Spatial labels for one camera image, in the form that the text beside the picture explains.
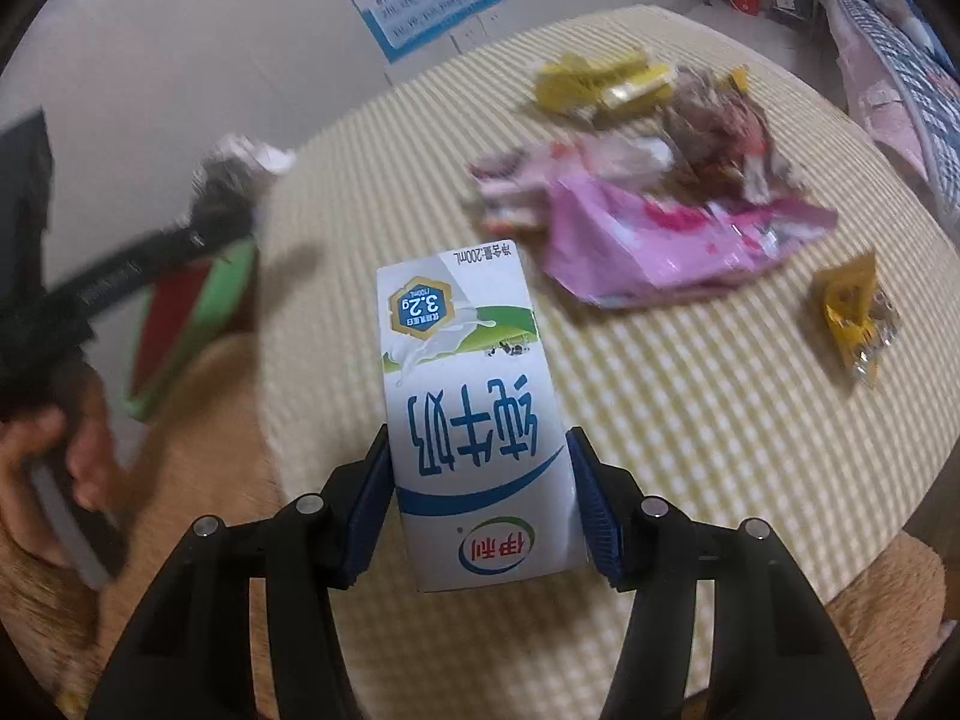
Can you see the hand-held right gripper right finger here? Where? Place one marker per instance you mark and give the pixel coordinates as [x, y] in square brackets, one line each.
[600, 517]

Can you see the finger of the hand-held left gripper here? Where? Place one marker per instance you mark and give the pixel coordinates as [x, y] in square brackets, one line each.
[150, 259]

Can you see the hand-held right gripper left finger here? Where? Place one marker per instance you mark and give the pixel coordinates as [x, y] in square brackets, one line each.
[367, 517]

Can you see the red bin liner bag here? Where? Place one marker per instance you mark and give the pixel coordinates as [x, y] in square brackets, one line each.
[172, 315]

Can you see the green plastic bin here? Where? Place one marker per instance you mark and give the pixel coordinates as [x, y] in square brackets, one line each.
[232, 277]

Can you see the white milk carton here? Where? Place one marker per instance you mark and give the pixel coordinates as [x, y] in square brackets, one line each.
[472, 427]

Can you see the silver foil wrapper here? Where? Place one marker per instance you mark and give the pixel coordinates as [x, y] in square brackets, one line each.
[247, 154]

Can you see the pink plastic wrapper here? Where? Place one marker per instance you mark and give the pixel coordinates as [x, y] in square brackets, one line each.
[637, 255]

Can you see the small yellow packet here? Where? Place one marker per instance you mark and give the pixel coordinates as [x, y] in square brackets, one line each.
[847, 300]

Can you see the pink and white wrapper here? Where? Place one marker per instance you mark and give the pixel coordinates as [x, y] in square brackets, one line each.
[540, 180]

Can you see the brown printed wrapper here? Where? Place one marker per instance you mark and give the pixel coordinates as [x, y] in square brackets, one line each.
[720, 127]

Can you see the yellow snack wrapper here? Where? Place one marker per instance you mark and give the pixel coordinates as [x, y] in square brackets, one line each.
[577, 82]

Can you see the person's left hand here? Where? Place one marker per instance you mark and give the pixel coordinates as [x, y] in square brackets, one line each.
[94, 457]

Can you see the yellow checked tablecloth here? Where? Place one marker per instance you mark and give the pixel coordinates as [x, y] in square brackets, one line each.
[675, 427]

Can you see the beige plush cloth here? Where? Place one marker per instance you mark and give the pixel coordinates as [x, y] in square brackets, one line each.
[202, 427]

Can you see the pink bed sheet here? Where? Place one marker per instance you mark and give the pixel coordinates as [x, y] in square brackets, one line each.
[870, 97]

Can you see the blue checked bed cover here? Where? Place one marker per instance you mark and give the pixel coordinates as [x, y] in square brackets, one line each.
[915, 82]

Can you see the white wall socket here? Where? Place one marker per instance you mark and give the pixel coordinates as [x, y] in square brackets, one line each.
[465, 36]
[492, 22]

